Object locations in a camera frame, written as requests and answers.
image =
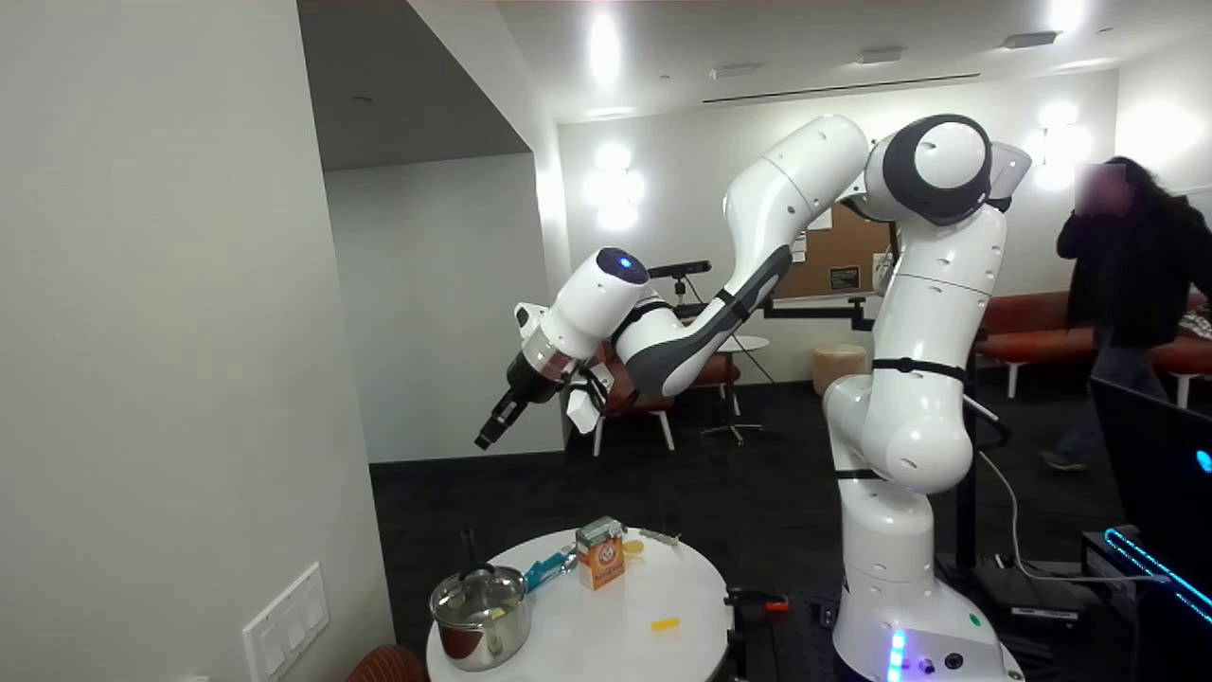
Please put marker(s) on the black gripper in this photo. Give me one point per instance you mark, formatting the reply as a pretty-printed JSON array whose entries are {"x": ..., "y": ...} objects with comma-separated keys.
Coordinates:
[{"x": 522, "y": 388}]

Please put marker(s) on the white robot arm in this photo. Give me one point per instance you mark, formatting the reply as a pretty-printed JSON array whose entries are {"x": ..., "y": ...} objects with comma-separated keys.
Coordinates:
[{"x": 896, "y": 429}]

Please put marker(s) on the teal blue tool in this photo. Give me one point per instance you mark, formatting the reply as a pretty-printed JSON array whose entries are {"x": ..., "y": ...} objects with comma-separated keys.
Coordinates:
[{"x": 545, "y": 568}]

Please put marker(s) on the orange box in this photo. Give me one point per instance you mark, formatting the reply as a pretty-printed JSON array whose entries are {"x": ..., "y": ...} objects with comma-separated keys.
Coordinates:
[{"x": 599, "y": 550}]

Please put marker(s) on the steel cooking pot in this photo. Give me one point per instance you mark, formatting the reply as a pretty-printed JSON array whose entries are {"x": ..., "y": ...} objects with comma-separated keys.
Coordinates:
[{"x": 483, "y": 616}]

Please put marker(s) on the yellow small item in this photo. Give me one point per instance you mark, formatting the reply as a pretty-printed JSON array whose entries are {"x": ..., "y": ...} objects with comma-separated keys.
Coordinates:
[{"x": 659, "y": 625}]

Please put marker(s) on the cork bulletin board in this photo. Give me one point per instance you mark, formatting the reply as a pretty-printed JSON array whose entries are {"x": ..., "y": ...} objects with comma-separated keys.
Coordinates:
[{"x": 835, "y": 257}]

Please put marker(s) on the orange red sofa bench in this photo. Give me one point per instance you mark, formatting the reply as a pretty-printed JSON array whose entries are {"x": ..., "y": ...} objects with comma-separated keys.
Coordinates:
[{"x": 1035, "y": 326}]

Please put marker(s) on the black computer monitor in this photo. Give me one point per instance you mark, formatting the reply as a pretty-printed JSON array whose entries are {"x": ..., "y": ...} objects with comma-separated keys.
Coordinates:
[{"x": 1162, "y": 484}]

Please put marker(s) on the person in dark clothes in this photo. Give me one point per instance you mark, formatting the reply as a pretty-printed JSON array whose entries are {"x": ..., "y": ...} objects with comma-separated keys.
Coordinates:
[{"x": 1138, "y": 250}]

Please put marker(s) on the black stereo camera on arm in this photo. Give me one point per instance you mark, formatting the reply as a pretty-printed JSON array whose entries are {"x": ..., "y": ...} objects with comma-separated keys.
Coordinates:
[{"x": 677, "y": 273}]

